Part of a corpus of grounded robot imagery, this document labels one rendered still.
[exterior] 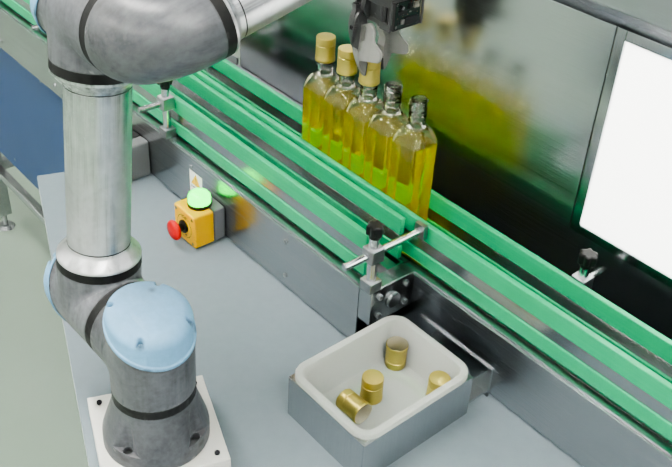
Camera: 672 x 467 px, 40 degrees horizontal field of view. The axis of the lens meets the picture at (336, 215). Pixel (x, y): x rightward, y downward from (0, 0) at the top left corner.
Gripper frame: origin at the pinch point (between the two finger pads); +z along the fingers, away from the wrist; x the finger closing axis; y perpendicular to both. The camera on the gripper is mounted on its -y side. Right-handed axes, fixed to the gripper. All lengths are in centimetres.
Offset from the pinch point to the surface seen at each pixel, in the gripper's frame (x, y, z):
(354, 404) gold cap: -28, 31, 36
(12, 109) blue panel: -14, -128, 61
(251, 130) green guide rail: -6.3, -24.5, 22.0
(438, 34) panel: 12.0, 3.2, -3.2
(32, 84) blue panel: -14, -110, 46
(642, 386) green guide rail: -4, 61, 22
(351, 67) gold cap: -0.3, -4.2, 2.4
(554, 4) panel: 12.0, 24.7, -15.7
